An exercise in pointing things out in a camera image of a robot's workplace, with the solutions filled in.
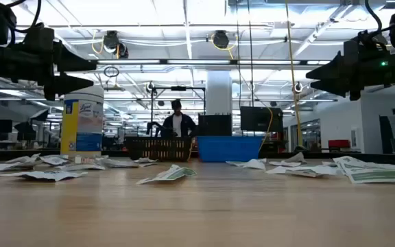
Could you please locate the white yellow wipes canister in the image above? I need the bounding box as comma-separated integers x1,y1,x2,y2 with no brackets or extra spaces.
60,84,105,158

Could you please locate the yellow hanging cord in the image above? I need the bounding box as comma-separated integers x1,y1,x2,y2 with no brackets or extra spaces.
284,0,304,152

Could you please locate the person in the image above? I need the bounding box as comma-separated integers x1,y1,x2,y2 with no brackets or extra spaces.
161,99,198,138

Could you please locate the yellow drop cable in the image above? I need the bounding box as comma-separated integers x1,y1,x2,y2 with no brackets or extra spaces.
258,104,274,154

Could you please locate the black hanging cable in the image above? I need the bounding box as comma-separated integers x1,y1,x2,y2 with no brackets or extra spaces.
235,0,255,108

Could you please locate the blue slotted plastic basket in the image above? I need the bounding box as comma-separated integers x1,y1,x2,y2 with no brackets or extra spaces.
196,135,265,163

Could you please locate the black left camera cable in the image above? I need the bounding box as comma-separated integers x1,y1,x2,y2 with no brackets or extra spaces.
4,0,43,34

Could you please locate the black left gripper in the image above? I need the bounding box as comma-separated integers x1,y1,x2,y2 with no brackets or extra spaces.
0,40,98,101

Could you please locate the black slotted plastic basket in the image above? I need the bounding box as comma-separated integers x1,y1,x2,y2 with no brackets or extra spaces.
125,136,193,163

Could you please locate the black camera cable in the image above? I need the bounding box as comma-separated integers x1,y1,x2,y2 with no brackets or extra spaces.
364,0,394,38
4,0,43,34

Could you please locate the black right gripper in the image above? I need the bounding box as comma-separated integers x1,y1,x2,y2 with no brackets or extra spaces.
305,50,395,101

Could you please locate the black monitor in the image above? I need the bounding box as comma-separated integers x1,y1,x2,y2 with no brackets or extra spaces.
240,106,284,132

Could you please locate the black ceiling cable reel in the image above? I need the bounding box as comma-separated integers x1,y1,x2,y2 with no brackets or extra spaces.
102,30,130,60
212,30,231,49

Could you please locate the long ceiling light strip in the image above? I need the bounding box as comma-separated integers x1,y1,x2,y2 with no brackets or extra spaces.
96,58,332,67

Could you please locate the red cart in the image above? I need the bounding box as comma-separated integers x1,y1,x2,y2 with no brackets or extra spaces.
327,139,351,152

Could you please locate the black right camera cable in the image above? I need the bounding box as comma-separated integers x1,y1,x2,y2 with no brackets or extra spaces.
364,0,394,38

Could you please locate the white building column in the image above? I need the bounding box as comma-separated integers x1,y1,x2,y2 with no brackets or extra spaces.
206,70,233,116

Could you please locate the black equipment cabinet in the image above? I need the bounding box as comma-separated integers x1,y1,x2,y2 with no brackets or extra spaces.
197,114,233,137

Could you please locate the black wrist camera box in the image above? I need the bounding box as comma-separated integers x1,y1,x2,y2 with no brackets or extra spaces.
343,30,390,53
22,23,55,48

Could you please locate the black gantry frame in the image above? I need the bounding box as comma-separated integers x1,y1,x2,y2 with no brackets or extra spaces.
150,85,207,138

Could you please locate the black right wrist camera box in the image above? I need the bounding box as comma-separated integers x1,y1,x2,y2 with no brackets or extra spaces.
343,30,390,53

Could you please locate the white long bandage wrapper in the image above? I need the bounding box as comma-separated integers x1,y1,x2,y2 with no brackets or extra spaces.
241,158,267,171
265,165,339,176
96,157,140,169

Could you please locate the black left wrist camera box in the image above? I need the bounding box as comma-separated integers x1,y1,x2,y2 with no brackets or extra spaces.
22,23,55,48

